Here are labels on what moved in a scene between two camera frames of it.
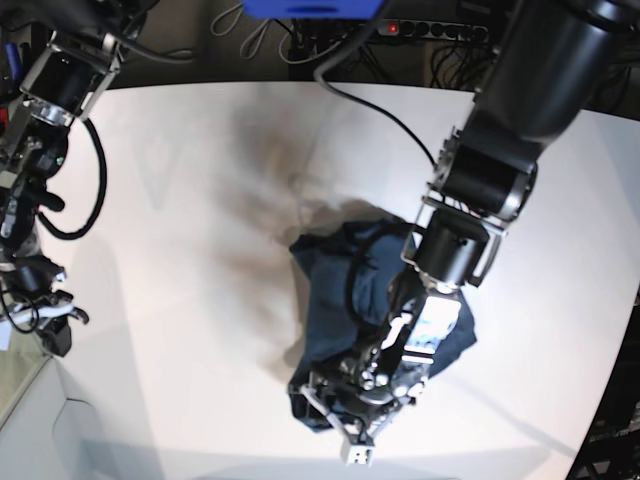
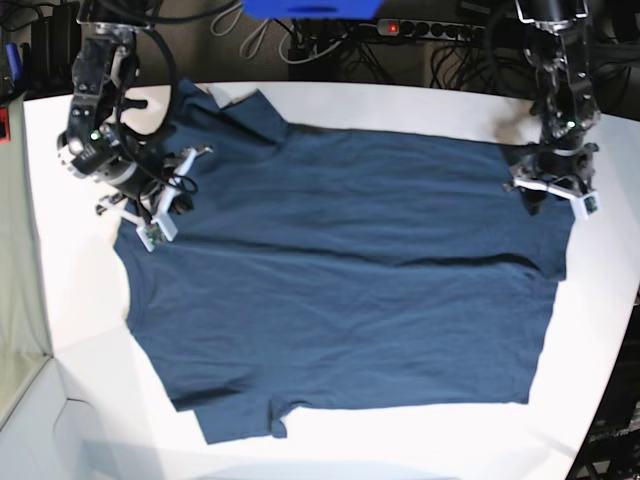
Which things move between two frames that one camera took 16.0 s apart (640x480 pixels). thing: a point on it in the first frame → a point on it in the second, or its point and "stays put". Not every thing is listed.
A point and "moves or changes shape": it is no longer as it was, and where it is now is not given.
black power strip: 415,28 stays put
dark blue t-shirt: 346,272 moves or changes shape
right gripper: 32,279 → 130,178
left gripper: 358,389 → 548,163
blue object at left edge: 14,60 stays put
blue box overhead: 313,9 stays put
